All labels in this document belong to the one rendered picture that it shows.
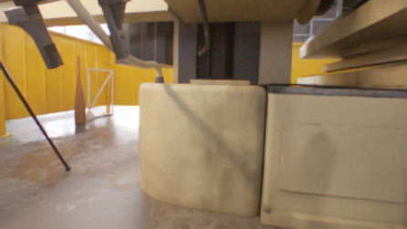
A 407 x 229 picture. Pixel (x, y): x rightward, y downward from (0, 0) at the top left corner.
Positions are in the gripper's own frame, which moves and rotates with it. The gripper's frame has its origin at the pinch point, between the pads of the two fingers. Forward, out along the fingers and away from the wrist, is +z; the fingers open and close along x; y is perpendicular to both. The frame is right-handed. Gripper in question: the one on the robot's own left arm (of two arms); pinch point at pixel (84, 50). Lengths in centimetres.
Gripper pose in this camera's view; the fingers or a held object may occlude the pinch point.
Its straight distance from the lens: 40.1
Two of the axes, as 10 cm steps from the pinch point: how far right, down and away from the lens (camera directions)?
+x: -9.8, 0.9, 1.5
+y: 0.9, -4.7, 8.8
